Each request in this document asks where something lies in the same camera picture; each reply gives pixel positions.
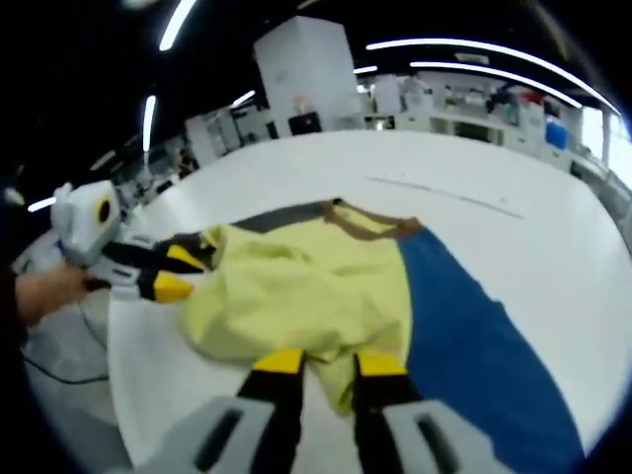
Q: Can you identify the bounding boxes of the white shelf counter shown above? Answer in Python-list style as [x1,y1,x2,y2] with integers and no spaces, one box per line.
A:
[429,116,510,147]

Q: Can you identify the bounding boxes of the yellow and blue garment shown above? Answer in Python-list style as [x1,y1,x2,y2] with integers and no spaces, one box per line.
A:
[180,197,587,474]

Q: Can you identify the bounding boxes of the black cable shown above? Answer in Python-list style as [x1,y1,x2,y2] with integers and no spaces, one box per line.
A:
[22,305,110,386]

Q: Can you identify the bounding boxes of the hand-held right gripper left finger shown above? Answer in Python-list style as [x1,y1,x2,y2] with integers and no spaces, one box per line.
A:
[142,348,305,474]

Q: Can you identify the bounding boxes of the blue container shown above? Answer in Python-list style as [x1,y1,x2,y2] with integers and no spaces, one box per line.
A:
[545,121,567,149]

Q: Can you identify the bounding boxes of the black box at pillar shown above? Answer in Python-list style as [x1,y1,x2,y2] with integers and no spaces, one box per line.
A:
[288,112,322,137]

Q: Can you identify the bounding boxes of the white cabinet unit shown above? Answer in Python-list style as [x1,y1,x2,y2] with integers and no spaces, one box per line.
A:
[186,111,243,162]

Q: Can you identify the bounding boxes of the person's left hand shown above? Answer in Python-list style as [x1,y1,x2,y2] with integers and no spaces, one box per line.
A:
[14,266,95,327]

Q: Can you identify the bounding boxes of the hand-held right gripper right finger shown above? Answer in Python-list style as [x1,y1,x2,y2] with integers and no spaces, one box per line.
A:
[351,353,465,474]

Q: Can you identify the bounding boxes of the large white square pillar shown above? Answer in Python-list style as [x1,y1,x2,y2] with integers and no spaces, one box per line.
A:
[253,15,357,137]

